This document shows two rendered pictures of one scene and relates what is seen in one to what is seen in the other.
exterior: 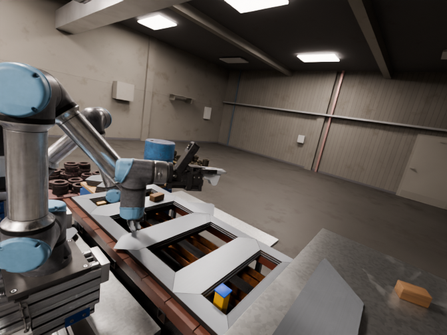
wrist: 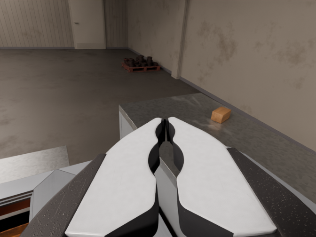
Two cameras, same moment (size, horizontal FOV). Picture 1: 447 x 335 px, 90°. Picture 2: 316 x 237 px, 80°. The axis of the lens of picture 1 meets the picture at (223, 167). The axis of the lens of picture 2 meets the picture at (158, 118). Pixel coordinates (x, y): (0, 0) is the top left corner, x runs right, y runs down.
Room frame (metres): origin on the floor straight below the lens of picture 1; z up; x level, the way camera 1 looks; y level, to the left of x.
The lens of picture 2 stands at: (0.75, 0.10, 1.52)
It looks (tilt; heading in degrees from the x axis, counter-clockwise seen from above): 28 degrees down; 294
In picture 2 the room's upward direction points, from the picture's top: 4 degrees clockwise
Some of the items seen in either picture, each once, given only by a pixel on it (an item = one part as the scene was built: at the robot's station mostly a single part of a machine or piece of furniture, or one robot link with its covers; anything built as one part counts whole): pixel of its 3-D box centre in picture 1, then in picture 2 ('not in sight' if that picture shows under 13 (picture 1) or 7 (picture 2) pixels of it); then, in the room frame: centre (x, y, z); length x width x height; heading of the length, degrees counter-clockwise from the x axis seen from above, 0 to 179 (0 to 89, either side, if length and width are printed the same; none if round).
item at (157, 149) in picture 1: (158, 162); not in sight; (4.54, 1.37, 0.46); 0.61 x 0.61 x 0.92
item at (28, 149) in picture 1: (28, 173); not in sight; (0.55, 0.51, 1.41); 0.15 x 0.12 x 0.55; 25
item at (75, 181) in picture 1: (71, 176); not in sight; (3.47, 2.46, 0.23); 1.28 x 0.89 x 0.47; 48
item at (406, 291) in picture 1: (412, 293); (221, 114); (0.81, -0.86, 1.08); 0.10 x 0.06 x 0.05; 72
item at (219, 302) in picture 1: (219, 309); not in sight; (0.86, -0.10, 0.78); 0.05 x 0.05 x 0.19; 54
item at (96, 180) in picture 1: (130, 180); not in sight; (2.21, 0.94, 0.82); 0.80 x 0.40 x 0.06; 144
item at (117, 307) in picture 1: (79, 264); not in sight; (1.11, 0.73, 0.67); 1.30 x 0.20 x 0.03; 54
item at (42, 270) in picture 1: (46, 249); not in sight; (0.67, 0.56, 1.09); 0.15 x 0.15 x 0.10
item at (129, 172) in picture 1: (134, 171); not in sight; (0.66, 0.27, 1.43); 0.11 x 0.08 x 0.09; 115
